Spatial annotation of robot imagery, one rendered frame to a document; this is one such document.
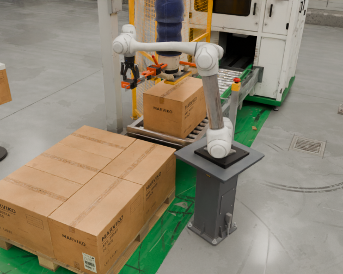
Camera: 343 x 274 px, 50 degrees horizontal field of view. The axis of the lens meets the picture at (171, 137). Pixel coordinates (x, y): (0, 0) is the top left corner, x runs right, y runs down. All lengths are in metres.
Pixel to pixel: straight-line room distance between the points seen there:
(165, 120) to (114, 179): 0.78
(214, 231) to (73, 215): 1.15
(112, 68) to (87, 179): 1.70
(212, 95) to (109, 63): 2.08
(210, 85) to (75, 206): 1.24
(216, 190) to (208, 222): 0.35
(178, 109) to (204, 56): 1.04
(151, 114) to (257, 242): 1.44
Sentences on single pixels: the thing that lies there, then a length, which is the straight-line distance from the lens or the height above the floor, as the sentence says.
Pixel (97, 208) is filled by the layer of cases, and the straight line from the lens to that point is 2.65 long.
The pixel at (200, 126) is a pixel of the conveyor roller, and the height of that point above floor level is 0.55.
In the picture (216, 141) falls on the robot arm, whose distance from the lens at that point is 2.47.
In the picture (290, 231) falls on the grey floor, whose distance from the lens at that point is 3.42.
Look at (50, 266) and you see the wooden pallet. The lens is 3.03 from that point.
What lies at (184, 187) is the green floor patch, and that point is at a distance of 3.72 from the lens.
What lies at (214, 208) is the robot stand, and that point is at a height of 0.33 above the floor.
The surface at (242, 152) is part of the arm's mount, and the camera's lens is 2.86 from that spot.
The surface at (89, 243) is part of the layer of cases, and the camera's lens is 2.55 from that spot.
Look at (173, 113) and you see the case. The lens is 3.28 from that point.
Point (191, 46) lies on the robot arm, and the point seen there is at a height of 1.56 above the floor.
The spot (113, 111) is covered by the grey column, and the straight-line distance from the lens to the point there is 4.48.
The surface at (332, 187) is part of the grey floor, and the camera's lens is 4.09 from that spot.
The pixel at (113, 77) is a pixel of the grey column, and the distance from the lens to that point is 4.30.
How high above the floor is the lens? 2.23
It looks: 29 degrees down
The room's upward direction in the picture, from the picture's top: 1 degrees clockwise
